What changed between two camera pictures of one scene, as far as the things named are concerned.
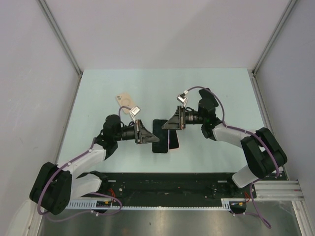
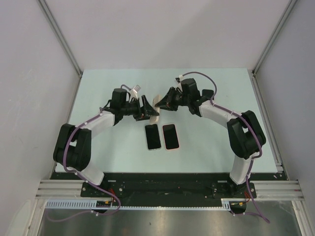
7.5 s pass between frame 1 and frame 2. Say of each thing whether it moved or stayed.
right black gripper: moved
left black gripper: moved
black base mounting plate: stayed
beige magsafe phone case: moved
